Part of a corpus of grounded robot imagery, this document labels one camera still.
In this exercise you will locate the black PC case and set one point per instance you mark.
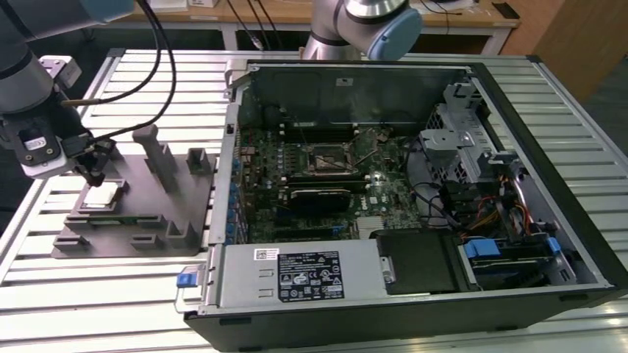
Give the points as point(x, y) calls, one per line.
point(372, 323)

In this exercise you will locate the silver CPU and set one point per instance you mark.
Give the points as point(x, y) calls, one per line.
point(101, 196)

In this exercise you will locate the black RAM slot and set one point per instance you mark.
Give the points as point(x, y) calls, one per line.
point(324, 128)
point(324, 136)
point(324, 140)
point(324, 132)

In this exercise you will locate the metal drive cage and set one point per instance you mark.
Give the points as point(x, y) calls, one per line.
point(441, 141)

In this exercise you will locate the grey parts rack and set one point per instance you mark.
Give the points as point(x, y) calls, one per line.
point(146, 206)

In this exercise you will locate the wooden desk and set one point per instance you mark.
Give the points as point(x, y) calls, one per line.
point(205, 13)

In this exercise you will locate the green motherboard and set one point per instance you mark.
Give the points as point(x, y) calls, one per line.
point(397, 169)

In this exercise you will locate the small black box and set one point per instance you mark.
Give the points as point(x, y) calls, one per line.
point(506, 10)

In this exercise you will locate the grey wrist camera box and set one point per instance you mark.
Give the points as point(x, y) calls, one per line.
point(64, 71)

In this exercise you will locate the silver chipset heatsink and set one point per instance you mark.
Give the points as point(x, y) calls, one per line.
point(369, 225)

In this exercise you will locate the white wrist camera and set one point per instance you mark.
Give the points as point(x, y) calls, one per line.
point(41, 162)

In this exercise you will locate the white barcode sticker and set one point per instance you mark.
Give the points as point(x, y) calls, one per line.
point(265, 254)

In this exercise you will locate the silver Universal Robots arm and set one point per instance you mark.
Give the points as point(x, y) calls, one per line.
point(18, 73)

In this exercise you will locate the blue disk carrier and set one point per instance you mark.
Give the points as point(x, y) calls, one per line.
point(481, 250)

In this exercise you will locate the long black expansion slot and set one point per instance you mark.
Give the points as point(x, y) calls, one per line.
point(324, 183)

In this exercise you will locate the black power supply label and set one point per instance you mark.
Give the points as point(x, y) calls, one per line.
point(310, 276)

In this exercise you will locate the silver power supply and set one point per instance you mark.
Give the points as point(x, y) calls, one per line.
point(245, 272)

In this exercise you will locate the black graphics card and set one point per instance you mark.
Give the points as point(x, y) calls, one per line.
point(318, 202)

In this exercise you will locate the CPU socket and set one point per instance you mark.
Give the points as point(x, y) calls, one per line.
point(325, 158)

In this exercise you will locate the black plastic bay cover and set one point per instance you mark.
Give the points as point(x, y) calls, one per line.
point(416, 261)

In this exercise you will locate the white labelled box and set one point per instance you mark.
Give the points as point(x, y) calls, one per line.
point(202, 3)

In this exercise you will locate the short black expansion slot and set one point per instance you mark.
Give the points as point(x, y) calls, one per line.
point(304, 234)

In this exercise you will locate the wooden cabinet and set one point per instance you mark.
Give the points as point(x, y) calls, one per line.
point(578, 36)

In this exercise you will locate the blue case latch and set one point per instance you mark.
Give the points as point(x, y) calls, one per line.
point(186, 279)

